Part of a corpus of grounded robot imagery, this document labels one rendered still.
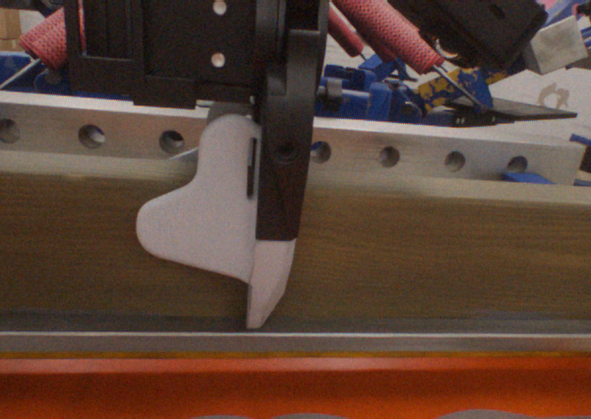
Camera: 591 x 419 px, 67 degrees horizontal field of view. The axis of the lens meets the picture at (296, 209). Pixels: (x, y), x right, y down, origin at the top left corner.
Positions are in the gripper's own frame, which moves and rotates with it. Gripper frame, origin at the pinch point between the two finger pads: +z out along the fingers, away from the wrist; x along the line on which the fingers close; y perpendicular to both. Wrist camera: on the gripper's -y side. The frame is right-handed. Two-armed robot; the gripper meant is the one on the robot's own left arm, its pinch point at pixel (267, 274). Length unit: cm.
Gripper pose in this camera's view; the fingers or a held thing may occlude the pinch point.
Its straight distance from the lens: 22.1
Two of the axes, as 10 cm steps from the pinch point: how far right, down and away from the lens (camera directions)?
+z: -0.9, 9.3, 3.7
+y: -9.9, -0.4, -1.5
